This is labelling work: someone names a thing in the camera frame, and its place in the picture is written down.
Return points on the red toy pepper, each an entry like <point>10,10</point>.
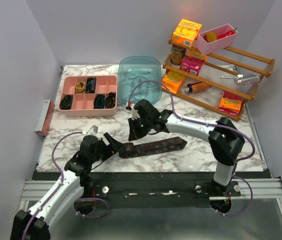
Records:
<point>228,33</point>

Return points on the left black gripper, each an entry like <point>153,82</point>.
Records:
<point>113,148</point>

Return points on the metal scoop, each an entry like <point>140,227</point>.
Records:
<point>243,79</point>

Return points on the pink box middle shelf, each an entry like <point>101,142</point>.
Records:
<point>193,62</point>

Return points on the orange pink box lower right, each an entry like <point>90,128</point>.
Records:
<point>230,103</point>

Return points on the orange pump bottle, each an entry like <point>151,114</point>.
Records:
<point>196,87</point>

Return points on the yellow label can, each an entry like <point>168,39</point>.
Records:
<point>178,53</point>

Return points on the orange box top shelf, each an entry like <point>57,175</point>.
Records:
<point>186,32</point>

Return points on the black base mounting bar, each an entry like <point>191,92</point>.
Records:
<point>138,190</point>

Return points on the teal black rolled tie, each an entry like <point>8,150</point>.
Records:
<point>99,101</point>

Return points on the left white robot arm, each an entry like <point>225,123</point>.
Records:
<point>38,222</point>

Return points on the aluminium rail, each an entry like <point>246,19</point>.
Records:
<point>263,188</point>

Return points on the dark green rolled tie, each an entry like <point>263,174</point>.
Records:
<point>66,102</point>

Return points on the brown round toy fruit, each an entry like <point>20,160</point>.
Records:
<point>210,37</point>

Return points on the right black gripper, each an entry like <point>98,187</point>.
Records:
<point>133,134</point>

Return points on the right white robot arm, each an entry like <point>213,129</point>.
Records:
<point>225,141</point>

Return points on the pink white box at wall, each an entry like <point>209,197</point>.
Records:
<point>45,118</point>

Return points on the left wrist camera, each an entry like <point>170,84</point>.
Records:
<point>93,131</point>

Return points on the blue transparent plastic tub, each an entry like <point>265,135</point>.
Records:
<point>139,78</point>

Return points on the dark blue rolled tie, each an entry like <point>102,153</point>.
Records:
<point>90,85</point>

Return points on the wooden tiered shelf rack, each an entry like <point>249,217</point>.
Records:
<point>211,75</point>

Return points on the pink rectangular bin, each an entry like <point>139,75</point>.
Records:
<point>207,48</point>

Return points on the orange box lower left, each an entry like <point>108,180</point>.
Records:
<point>173,80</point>

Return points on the black yellow rolled tie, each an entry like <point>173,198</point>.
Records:
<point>110,100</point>

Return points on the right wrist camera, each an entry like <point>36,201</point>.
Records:
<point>134,114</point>

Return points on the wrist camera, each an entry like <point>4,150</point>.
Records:
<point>134,114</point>
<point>93,131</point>

